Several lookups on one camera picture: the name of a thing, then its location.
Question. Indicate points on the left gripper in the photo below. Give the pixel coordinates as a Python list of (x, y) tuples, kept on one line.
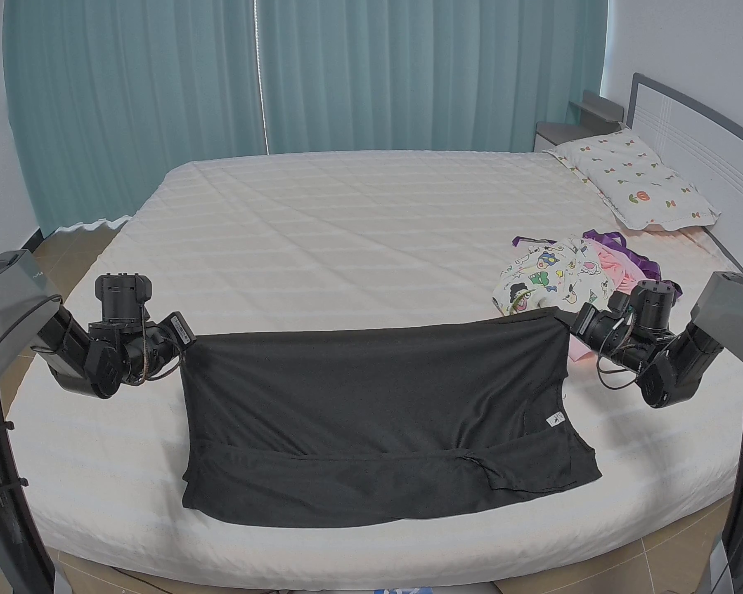
[(167, 356)]

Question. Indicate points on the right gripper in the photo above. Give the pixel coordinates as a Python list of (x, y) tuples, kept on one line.
[(597, 331)]

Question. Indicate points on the black T-shirt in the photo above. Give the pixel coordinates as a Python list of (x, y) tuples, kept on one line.
[(377, 393)]

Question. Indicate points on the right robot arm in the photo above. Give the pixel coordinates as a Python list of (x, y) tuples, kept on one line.
[(675, 369)]

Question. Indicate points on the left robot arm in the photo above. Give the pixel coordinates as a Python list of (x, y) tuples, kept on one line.
[(80, 362)]

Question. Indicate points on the bed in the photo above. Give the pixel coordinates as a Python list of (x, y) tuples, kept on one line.
[(347, 220)]

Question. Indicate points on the pale pink garment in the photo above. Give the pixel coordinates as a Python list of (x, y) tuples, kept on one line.
[(579, 351)]

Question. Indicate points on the white printed pyjama top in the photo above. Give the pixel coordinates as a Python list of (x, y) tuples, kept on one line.
[(557, 276)]

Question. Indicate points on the purple garment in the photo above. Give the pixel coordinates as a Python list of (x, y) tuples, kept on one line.
[(638, 260)]

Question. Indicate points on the white printed pillow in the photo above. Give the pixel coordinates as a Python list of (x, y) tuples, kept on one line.
[(638, 183)]

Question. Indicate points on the grey bedside table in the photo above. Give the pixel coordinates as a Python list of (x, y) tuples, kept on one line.
[(557, 133)]

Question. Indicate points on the blue-green curtain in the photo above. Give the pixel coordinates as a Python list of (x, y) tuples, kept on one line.
[(136, 84), (433, 53)]

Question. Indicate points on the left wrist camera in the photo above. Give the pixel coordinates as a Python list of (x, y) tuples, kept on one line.
[(184, 328)]

